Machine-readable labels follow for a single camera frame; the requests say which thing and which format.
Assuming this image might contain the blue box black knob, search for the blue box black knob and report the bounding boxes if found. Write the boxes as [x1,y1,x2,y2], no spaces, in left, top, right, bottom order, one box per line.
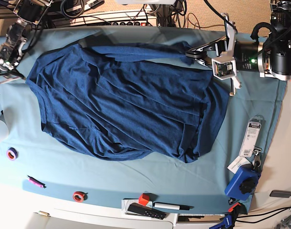
[224,166,261,201]

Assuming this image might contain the blue t-shirt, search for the blue t-shirt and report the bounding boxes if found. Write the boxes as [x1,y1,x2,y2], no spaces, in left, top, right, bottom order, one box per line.
[26,42,229,163]

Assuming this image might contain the pink marker pen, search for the pink marker pen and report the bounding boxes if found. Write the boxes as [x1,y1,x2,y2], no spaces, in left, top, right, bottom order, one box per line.
[27,176,46,188]

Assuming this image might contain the purple tape roll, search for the purple tape roll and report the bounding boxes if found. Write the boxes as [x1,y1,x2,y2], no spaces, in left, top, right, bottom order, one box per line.
[6,147,18,161]

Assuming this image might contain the blue spring clamp bottom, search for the blue spring clamp bottom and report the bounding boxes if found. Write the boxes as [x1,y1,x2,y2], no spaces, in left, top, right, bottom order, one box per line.
[209,203,244,229]

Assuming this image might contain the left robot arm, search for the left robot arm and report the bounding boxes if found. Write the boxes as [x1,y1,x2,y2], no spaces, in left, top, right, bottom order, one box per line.
[186,0,291,96]

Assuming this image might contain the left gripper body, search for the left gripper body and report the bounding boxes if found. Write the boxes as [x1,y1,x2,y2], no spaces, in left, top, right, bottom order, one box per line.
[211,13,241,96]

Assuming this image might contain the red tape roll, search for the red tape roll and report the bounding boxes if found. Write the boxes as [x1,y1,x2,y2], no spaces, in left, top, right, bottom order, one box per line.
[72,191,88,203]

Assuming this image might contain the grey small device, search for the grey small device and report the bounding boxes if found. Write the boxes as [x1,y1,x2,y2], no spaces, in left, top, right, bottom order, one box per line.
[270,190,291,198]

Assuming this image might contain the keys with carabiner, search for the keys with carabiner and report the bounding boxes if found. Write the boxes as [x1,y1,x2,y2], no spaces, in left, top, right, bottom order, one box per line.
[252,147,262,173]

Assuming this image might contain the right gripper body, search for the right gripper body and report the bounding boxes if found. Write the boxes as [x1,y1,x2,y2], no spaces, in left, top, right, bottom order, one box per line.
[0,71,26,86]

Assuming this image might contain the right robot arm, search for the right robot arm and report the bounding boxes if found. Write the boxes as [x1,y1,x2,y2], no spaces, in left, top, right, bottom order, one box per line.
[0,0,53,86]

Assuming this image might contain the white black marker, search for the white black marker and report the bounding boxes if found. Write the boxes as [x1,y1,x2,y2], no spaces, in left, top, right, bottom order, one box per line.
[153,202,192,210]

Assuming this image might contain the black remote control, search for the black remote control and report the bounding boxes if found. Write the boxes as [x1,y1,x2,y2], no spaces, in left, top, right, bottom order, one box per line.
[128,203,167,219]

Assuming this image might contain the white paper card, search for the white paper card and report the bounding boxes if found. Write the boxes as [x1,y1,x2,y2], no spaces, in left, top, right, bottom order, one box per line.
[227,156,251,174]

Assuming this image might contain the grey blister package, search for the grey blister package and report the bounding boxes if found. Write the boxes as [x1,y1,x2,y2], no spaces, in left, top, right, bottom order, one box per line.
[239,115,263,157]

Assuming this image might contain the red cube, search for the red cube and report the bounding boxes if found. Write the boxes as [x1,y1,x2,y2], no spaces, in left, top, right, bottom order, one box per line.
[138,193,150,206]

